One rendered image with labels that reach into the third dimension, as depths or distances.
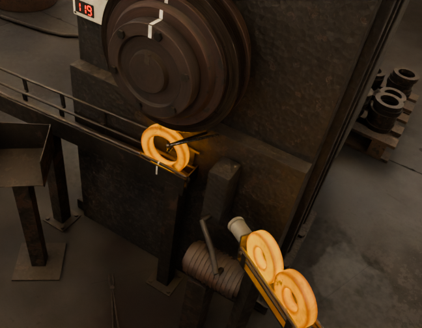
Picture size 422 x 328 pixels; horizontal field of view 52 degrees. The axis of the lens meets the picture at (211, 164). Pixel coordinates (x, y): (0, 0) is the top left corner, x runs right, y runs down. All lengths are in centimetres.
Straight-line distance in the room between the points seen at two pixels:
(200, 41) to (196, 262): 75
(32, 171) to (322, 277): 142
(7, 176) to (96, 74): 48
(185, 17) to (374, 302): 164
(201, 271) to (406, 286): 124
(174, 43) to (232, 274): 78
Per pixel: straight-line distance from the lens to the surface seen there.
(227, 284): 148
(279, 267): 126
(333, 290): 223
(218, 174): 138
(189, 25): 115
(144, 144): 154
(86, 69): 169
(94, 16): 159
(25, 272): 213
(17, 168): 170
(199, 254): 150
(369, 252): 246
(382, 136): 303
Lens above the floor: 175
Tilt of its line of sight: 42 degrees down
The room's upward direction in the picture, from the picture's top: 11 degrees clockwise
